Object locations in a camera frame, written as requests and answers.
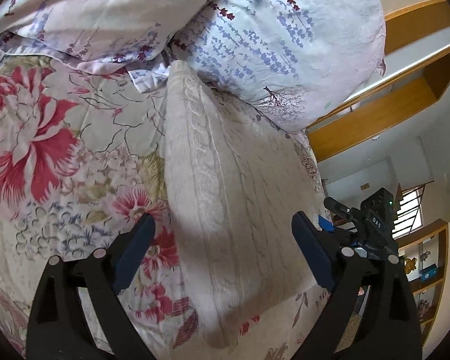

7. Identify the beige cable-knit sweater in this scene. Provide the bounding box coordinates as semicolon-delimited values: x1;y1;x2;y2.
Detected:
165;61;325;349

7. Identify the blue floral right pillow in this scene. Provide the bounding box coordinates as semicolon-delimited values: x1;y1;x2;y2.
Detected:
128;0;386;132

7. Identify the floral bed quilt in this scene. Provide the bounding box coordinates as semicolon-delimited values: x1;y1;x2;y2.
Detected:
0;52;328;359

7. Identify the wooden headboard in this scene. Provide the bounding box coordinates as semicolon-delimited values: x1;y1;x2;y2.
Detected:
309;0;450;161

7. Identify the pink floral left pillow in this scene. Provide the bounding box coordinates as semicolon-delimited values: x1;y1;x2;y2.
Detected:
0;0;209;74

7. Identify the wooden wall shelf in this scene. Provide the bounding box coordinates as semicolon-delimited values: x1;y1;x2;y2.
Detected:
397;219;449;343

